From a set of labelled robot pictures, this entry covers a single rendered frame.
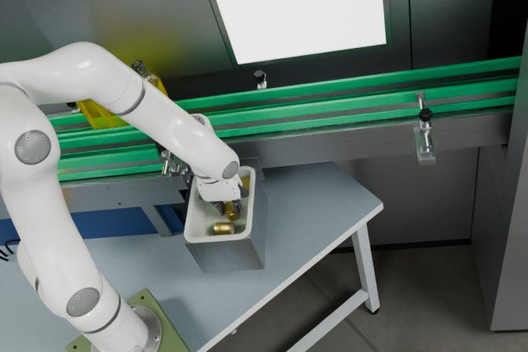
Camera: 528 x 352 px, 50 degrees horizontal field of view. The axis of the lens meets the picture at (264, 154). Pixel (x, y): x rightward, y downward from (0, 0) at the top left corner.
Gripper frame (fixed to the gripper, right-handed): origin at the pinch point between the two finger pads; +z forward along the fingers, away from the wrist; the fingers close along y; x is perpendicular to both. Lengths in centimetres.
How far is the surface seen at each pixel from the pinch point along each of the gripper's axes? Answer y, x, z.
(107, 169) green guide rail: 32.7, -7.8, -9.6
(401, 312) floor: -41, -14, 98
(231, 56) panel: -2.2, -34.4, -21.3
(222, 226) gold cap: 1.3, 5.5, 1.0
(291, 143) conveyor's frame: -16.5, -16.8, -3.6
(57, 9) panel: 37, -33, -44
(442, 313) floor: -56, -13, 98
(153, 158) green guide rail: 18.1, -8.0, -12.4
